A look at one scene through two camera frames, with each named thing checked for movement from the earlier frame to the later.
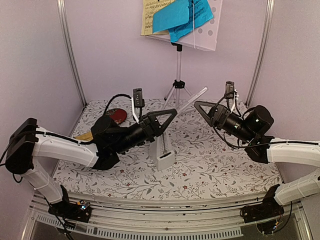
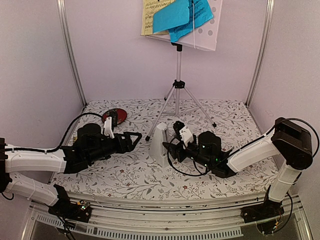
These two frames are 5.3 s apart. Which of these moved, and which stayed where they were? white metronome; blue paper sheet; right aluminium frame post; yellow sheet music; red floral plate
Moved: white metronome
Stayed: yellow sheet music; red floral plate; right aluminium frame post; blue paper sheet
